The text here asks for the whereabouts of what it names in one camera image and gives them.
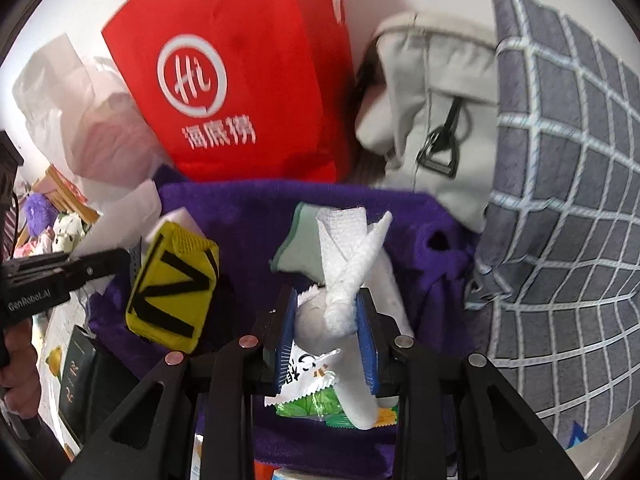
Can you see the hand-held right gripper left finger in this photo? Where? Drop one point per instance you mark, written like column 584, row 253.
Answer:
column 282, row 350

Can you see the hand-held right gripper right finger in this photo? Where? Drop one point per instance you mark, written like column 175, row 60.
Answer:
column 369, row 350

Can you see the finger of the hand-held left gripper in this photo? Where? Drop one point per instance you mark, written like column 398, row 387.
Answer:
column 100, row 265

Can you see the black smartwatch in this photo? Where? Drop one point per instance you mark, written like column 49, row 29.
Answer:
column 136, row 262

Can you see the green snack packet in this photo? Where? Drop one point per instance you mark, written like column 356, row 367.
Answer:
column 305, row 380

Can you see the white glove with green cuff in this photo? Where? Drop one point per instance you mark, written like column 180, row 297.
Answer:
column 300, row 250

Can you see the person's left hand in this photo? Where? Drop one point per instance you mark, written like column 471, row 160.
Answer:
column 22, row 360

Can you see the white spotted pillow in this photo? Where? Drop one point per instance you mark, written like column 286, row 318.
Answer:
column 70, row 232

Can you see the purple plush toy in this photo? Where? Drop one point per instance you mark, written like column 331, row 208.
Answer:
column 39, row 212

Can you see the wooden headboard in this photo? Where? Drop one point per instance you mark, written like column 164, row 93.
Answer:
column 65, row 195

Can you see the dark rectangular box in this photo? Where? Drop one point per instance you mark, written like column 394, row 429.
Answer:
column 85, row 380

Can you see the white plastic shopping bag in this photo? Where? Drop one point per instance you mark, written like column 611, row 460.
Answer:
column 85, row 135

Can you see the purple towel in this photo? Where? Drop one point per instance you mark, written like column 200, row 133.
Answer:
column 250, row 220

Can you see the grey checked cushion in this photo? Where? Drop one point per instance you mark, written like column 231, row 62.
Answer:
column 565, row 210

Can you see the red paper bag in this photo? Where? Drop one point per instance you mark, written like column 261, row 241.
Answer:
column 240, row 60

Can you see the grey canvas bag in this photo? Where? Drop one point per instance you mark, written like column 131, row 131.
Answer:
column 440, row 110

